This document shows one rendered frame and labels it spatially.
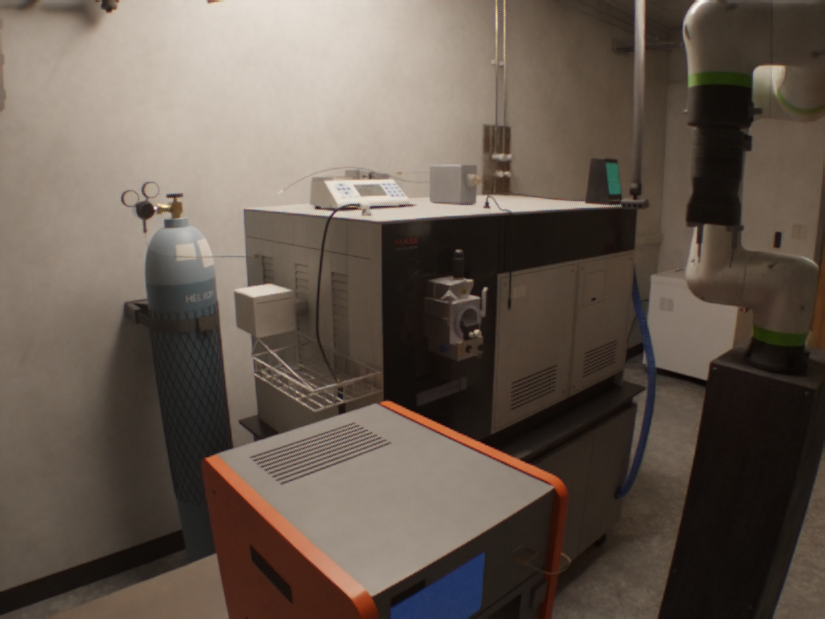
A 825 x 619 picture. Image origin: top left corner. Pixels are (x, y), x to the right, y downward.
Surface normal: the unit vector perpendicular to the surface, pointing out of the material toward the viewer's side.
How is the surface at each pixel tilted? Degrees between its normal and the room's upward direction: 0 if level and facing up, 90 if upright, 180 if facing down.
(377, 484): 0
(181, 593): 0
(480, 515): 0
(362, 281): 90
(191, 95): 90
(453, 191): 90
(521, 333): 90
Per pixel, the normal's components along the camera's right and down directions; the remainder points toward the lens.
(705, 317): -0.75, 0.16
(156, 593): 0.00, -0.97
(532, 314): 0.66, 0.18
